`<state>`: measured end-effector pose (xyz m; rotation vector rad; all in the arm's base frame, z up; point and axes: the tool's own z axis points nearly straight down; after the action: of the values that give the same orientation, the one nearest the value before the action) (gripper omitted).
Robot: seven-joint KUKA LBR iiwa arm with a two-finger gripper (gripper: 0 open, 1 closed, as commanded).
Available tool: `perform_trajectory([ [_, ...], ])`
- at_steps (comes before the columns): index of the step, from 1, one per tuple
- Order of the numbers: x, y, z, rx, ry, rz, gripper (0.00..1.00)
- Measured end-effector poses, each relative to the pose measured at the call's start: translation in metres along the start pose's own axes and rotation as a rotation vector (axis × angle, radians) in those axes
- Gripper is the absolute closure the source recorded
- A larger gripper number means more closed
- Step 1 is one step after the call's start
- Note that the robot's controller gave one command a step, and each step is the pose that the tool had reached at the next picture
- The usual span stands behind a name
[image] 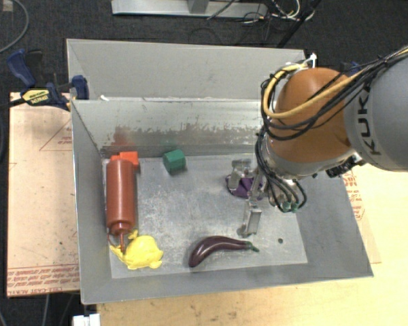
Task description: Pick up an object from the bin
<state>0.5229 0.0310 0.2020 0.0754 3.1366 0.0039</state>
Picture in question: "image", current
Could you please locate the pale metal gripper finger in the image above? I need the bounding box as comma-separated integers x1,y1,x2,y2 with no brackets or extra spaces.
237,200,263,238
230,159,254,197

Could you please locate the purple toy piece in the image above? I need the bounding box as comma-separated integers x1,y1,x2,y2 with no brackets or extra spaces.
225,173,259,198

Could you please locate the grey metal bin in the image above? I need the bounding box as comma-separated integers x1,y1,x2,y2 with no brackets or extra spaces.
66,38,375,306

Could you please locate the purple toy eggplant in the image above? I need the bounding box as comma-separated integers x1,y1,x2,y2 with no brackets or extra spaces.
188,235,260,269

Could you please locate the green block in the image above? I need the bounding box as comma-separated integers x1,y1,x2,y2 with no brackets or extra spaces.
162,149,188,175

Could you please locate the yellow toy animal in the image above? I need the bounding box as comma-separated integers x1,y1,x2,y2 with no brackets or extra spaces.
109,229,165,271

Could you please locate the red-brown squeeze bottle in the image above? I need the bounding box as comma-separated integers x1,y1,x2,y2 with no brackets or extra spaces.
105,158,139,253

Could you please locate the brown cardboard board red print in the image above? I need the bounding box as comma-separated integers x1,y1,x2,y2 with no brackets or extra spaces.
6,92,384,298

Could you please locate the black cylinder on white bracket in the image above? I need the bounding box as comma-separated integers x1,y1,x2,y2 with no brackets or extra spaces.
325,153,365,179

